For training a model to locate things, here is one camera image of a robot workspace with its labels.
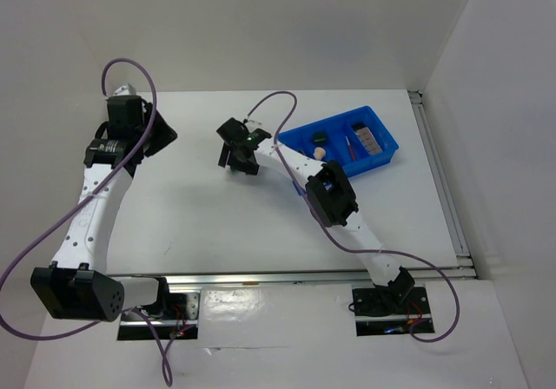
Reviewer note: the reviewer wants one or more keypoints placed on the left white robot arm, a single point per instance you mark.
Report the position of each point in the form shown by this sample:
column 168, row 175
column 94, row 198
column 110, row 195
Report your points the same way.
column 75, row 286

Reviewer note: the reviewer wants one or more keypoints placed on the beige makeup sponge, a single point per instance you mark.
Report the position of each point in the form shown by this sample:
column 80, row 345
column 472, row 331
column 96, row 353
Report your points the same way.
column 319, row 153

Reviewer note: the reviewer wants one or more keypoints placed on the black square powder compact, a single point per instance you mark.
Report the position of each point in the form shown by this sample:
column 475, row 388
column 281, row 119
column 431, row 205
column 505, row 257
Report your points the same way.
column 358, row 126

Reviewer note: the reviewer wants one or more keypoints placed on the red lip gloss tube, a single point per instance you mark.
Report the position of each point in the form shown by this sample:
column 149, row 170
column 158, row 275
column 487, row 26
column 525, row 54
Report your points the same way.
column 350, row 149

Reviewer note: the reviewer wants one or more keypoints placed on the clear eyeshadow palette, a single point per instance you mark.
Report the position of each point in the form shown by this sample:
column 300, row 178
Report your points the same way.
column 368, row 140

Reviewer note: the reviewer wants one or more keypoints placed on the aluminium front rail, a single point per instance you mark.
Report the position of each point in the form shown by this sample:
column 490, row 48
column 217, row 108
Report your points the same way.
column 255, row 279

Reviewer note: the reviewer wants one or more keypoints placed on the blue plastic divided bin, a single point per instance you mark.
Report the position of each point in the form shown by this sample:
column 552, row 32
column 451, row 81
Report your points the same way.
column 357, row 139

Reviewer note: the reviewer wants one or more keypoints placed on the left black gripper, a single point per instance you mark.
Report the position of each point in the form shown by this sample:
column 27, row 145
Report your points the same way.
column 165, row 134

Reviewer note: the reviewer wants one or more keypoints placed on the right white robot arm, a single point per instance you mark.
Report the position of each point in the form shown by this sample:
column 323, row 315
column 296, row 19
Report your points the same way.
column 331, row 199

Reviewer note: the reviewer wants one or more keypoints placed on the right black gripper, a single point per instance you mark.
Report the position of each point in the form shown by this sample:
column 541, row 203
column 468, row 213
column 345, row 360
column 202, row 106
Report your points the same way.
column 250, row 168

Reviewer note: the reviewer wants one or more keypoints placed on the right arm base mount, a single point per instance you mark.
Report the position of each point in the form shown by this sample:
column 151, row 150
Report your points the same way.
column 374, row 315

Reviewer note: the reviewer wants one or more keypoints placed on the green round compact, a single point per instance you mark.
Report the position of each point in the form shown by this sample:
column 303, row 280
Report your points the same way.
column 319, row 138

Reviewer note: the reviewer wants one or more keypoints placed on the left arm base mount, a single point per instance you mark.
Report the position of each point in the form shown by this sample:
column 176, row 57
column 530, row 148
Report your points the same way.
column 176, row 319

